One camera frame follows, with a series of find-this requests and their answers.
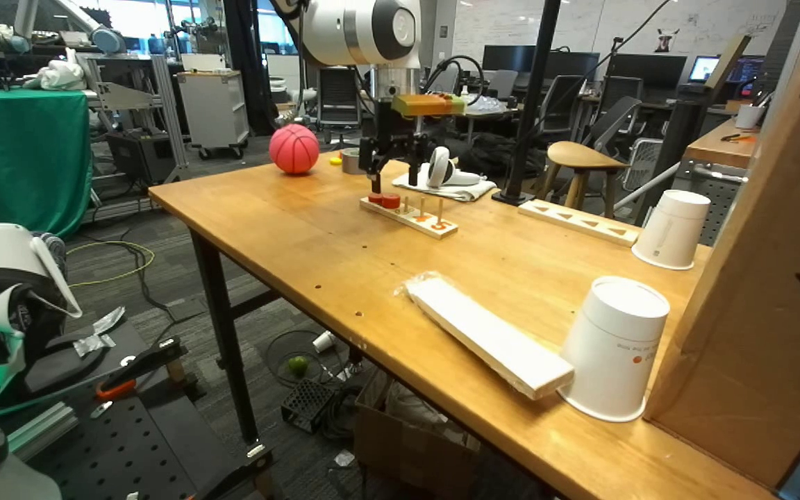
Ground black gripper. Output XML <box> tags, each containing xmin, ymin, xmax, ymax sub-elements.
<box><xmin>359</xmin><ymin>99</ymin><xmax>433</xmax><ymax>195</ymax></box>

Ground orange disc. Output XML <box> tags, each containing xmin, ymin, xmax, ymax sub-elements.
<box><xmin>371</xmin><ymin>195</ymin><xmax>401</xmax><ymax>208</ymax></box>

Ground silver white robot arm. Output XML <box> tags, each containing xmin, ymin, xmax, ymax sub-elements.
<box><xmin>272</xmin><ymin>0</ymin><xmax>422</xmax><ymax>190</ymax></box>

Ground wooden peg board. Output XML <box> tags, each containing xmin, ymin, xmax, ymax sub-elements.
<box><xmin>359</xmin><ymin>195</ymin><xmax>458</xmax><ymax>240</ymax></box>

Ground long wooden slotted board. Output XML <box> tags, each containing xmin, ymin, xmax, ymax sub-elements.
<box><xmin>519</xmin><ymin>199</ymin><xmax>641</xmax><ymax>247</ymax></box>

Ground white folded cloth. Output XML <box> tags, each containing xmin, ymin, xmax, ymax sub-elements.
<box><xmin>393</xmin><ymin>173</ymin><xmax>497</xmax><ymax>202</ymax></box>

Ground pink basketball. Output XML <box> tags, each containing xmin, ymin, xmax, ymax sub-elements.
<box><xmin>269</xmin><ymin>126</ymin><xmax>321</xmax><ymax>174</ymax></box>

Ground black metal stand pole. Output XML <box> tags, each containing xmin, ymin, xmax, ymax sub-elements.
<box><xmin>497</xmin><ymin>0</ymin><xmax>561</xmax><ymax>206</ymax></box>

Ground wooden stool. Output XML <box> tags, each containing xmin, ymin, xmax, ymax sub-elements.
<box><xmin>546</xmin><ymin>142</ymin><xmax>625</xmax><ymax>215</ymax></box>

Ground white wooden plank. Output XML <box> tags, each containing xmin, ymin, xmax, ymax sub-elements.
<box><xmin>404</xmin><ymin>272</ymin><xmax>573</xmax><ymax>401</ymax></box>

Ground far white paper cup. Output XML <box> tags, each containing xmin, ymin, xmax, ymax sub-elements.
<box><xmin>634</xmin><ymin>190</ymin><xmax>712</xmax><ymax>270</ymax></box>

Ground white paper cup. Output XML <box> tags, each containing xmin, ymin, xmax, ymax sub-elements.
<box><xmin>561</xmin><ymin>274</ymin><xmax>671</xmax><ymax>422</ymax></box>
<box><xmin>634</xmin><ymin>190</ymin><xmax>712</xmax><ymax>270</ymax></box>

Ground near white paper cup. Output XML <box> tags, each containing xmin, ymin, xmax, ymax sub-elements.
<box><xmin>561</xmin><ymin>274</ymin><xmax>671</xmax><ymax>422</ymax></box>

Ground green cloth table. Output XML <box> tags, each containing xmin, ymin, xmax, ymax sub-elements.
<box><xmin>0</xmin><ymin>88</ymin><xmax>91</xmax><ymax>240</ymax></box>

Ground white vr headset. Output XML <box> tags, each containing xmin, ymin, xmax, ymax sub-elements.
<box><xmin>0</xmin><ymin>223</ymin><xmax>84</xmax><ymax>390</ymax></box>

